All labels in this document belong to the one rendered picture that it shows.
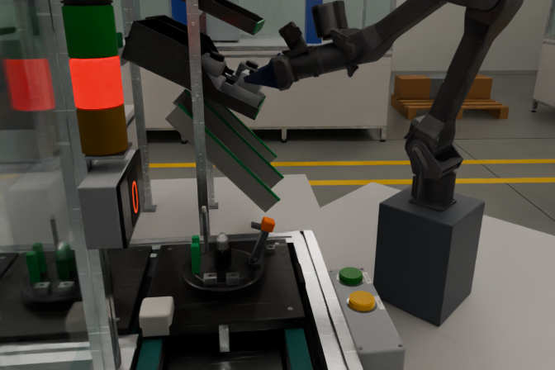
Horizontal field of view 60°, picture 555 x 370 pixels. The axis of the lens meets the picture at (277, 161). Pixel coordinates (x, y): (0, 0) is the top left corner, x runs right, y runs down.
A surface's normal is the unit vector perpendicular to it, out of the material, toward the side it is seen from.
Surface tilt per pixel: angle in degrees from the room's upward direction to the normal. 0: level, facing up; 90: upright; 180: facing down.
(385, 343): 0
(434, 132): 62
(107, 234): 90
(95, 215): 90
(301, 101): 90
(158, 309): 0
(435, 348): 0
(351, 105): 90
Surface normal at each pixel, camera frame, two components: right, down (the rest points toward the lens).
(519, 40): 0.04, 0.33
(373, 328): 0.00, -0.94
